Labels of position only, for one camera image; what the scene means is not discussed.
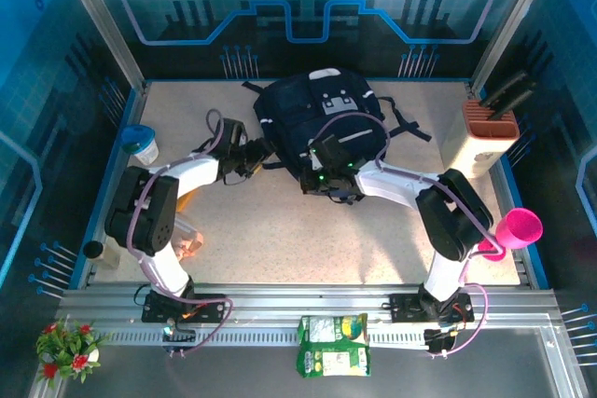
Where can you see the navy blue backpack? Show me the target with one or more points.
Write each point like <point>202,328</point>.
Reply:
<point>298,109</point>

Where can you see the pink pencil case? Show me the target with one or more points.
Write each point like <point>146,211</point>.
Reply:
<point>193,249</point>

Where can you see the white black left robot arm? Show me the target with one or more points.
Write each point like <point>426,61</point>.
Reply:
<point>196,172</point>

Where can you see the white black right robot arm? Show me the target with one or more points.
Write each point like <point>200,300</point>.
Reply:
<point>396,186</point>

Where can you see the white cup with blue lid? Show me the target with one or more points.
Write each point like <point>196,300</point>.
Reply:
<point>142,146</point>

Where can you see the green snack bag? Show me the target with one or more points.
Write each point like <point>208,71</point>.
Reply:
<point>333,347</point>

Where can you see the beige orange knife block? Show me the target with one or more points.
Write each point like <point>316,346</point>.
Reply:
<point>492,120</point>

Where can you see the beige bottle with black cap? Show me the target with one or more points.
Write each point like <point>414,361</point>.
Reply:
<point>100,253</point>

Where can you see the magenta plastic cup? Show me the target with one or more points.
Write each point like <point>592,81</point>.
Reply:
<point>522,228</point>

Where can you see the artificial red flower plant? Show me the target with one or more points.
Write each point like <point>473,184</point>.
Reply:
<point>70,351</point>

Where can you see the aluminium mounting rail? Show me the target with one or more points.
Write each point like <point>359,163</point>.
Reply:
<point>280,297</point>

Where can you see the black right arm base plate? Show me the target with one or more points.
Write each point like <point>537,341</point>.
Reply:
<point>406,307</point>

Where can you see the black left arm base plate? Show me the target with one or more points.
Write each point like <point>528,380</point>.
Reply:
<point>210,309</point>

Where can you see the aluminium frame post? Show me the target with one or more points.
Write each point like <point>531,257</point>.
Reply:
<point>100,20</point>
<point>506,20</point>

